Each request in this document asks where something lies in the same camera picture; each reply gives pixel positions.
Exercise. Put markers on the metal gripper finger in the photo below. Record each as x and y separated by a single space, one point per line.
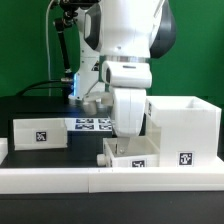
122 144

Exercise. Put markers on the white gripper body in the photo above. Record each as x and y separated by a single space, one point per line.
127 82

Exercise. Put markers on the white front drawer box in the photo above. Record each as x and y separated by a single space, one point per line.
141 153

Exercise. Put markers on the white drawer box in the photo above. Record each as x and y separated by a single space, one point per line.
38 134
141 153

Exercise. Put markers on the white drawer cabinet frame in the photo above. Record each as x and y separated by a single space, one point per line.
185 129

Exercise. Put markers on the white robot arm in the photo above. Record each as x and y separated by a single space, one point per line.
117 40

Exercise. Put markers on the white rear drawer box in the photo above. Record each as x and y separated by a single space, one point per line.
38 134

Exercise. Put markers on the white marker tag sheet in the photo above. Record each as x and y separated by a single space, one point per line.
88 124

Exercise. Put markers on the white front fence rail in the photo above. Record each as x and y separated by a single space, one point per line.
98 180

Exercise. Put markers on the white fence rail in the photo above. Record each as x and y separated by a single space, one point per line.
98 180
3 149

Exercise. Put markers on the white left fence rail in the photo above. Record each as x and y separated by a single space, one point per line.
3 149

